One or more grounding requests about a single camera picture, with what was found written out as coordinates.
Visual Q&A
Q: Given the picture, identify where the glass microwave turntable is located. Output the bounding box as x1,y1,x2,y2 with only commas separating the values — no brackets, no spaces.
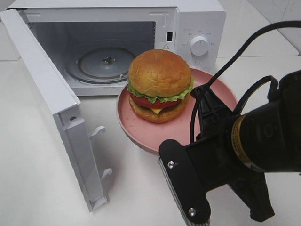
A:
65,47,135,84

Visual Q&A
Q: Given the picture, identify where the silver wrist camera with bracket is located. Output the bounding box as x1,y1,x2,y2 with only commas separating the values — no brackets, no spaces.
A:
159,139,211,226

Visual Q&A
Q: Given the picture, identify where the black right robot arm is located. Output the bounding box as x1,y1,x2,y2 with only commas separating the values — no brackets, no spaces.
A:
186,71,301,222

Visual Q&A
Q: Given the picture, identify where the upper white power knob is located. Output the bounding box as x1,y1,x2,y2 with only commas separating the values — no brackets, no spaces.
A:
189,34,209,56

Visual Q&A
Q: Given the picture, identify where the burger with lettuce and tomato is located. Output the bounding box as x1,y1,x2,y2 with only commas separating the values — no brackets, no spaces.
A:
127,49,194,123

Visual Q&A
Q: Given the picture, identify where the black camera cable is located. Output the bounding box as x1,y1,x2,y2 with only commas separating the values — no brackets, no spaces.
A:
189,20,301,144

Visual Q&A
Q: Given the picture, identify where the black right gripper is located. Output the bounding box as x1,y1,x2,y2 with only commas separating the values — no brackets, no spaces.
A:
185,85,275,223

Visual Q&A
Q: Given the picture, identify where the white microwave oven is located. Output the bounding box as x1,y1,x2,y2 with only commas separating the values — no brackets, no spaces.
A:
5,0,226,96

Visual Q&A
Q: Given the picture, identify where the pink round plate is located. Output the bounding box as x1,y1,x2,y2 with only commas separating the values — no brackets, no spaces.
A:
116,68,237,154

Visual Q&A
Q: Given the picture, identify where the white microwave door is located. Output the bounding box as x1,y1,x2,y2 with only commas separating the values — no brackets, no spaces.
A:
0,9,112,211

